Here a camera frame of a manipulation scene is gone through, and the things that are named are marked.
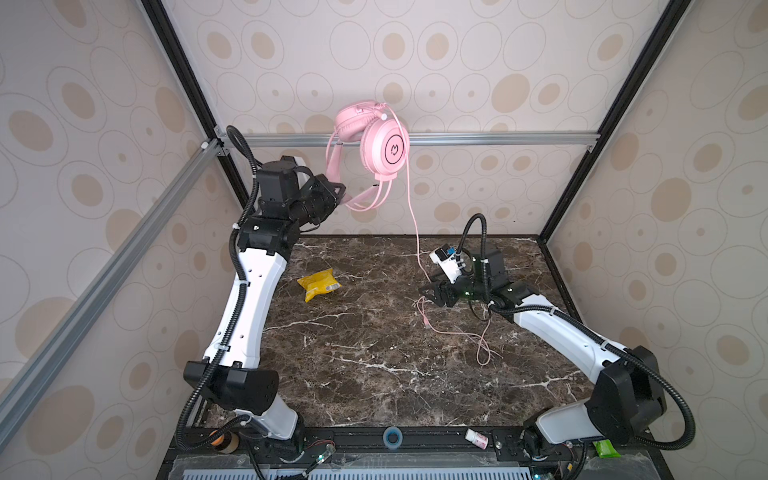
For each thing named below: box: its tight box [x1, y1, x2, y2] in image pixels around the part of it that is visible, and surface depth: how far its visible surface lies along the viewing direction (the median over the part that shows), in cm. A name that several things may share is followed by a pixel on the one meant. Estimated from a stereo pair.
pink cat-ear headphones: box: [326, 100, 410, 210], surface depth 54 cm
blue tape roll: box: [383, 426, 403, 450], surface depth 76 cm
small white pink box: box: [464, 428, 489, 450], surface depth 74 cm
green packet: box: [593, 439, 622, 459], surface depth 73 cm
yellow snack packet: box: [297, 268, 342, 303], surface depth 102 cm
